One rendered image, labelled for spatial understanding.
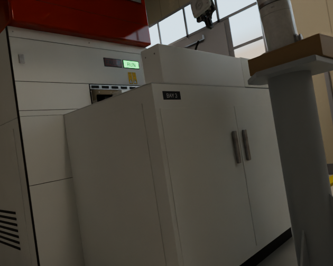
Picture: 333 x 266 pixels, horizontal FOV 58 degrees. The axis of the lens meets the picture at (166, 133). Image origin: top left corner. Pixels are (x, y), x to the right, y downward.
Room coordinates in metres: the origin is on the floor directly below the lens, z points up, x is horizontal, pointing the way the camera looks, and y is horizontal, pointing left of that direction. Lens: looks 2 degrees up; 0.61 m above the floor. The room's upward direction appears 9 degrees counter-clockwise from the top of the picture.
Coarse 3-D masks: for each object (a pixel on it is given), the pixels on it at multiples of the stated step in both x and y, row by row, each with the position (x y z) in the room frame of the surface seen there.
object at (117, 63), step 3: (105, 60) 1.64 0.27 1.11; (108, 60) 1.65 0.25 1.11; (111, 60) 1.66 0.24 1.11; (114, 60) 1.68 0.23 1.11; (117, 60) 1.70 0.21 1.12; (120, 60) 1.71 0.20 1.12; (105, 63) 1.63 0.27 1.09; (108, 63) 1.65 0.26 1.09; (111, 63) 1.66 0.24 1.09; (114, 63) 1.68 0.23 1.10; (117, 63) 1.69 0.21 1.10; (120, 63) 1.71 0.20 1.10; (120, 66) 1.70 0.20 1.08
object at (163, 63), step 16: (160, 48) 1.05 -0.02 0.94; (176, 48) 1.11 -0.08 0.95; (144, 64) 1.10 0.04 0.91; (160, 64) 1.04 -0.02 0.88; (176, 64) 1.10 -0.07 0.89; (192, 64) 1.17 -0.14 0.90; (208, 64) 1.24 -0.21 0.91; (224, 64) 1.33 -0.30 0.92; (240, 64) 1.43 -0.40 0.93; (160, 80) 1.05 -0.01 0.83; (176, 80) 1.09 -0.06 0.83; (192, 80) 1.15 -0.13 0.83; (208, 80) 1.23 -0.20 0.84; (224, 80) 1.31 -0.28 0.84; (240, 80) 1.41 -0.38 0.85
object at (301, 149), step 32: (288, 64) 1.02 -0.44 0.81; (320, 64) 1.04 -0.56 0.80; (288, 96) 1.11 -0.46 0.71; (288, 128) 1.12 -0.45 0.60; (320, 128) 1.13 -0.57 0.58; (288, 160) 1.14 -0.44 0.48; (320, 160) 1.11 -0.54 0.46; (288, 192) 1.17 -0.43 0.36; (320, 192) 1.10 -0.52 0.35; (320, 224) 1.10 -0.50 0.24; (320, 256) 1.10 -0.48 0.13
